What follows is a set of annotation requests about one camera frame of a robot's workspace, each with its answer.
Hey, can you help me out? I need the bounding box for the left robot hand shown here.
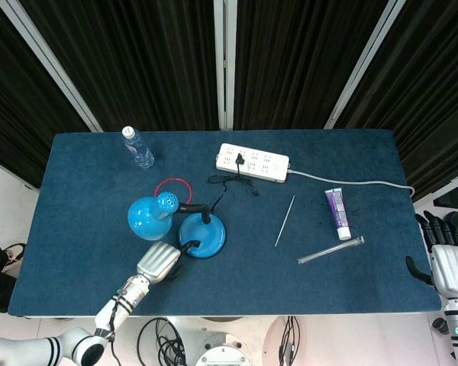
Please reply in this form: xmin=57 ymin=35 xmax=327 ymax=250
xmin=136 ymin=238 xmax=202 ymax=286

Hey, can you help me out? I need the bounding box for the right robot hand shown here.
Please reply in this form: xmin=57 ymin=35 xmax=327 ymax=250
xmin=405 ymin=210 xmax=458 ymax=300

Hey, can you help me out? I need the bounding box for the blue desk lamp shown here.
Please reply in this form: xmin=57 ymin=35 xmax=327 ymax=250
xmin=127 ymin=191 xmax=227 ymax=261

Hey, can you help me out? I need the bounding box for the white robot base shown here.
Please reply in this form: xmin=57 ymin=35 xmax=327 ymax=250
xmin=175 ymin=316 xmax=287 ymax=366

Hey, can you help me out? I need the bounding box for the black object on floor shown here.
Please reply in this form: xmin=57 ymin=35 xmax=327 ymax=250
xmin=432 ymin=182 xmax=458 ymax=214

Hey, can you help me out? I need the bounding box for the clear plastic water bottle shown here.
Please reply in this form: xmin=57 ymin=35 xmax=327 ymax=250
xmin=121 ymin=126 xmax=156 ymax=169

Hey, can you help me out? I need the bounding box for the clear glass test tube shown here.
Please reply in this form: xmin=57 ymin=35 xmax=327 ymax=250
xmin=297 ymin=235 xmax=366 ymax=265

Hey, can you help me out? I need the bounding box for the purple white toothpaste tube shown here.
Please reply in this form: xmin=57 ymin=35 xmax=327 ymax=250
xmin=324 ymin=188 xmax=353 ymax=241

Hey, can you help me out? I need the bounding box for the thin white stick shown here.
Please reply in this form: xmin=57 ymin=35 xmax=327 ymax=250
xmin=274 ymin=194 xmax=296 ymax=248

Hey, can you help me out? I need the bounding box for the blue table cloth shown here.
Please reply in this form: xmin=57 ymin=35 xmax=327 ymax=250
xmin=7 ymin=130 xmax=442 ymax=317

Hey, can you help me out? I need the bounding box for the white power strip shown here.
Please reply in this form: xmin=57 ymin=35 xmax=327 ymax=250
xmin=215 ymin=143 xmax=291 ymax=184

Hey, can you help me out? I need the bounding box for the black white sneaker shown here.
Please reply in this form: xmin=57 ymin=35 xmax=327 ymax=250
xmin=1 ymin=242 xmax=27 ymax=276

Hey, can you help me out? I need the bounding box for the red ring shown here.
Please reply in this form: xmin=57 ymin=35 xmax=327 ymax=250
xmin=154 ymin=178 xmax=194 ymax=204

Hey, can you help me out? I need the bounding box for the black cable bundle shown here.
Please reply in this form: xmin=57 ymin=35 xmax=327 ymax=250
xmin=137 ymin=316 xmax=188 ymax=366

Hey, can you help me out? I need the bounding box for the black power cable with plug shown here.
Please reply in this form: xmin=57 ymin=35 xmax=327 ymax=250
xmin=207 ymin=152 xmax=260 ymax=211

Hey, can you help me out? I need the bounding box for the grey power strip cable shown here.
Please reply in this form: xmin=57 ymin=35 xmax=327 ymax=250
xmin=288 ymin=169 xmax=417 ymax=198

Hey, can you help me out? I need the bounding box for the black cable pair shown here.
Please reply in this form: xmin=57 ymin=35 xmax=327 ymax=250
xmin=278 ymin=315 xmax=301 ymax=366

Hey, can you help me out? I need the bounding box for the white partition frame post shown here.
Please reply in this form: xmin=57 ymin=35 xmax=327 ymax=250
xmin=323 ymin=0 xmax=407 ymax=130
xmin=212 ymin=0 xmax=238 ymax=131
xmin=0 ymin=0 xmax=104 ymax=133

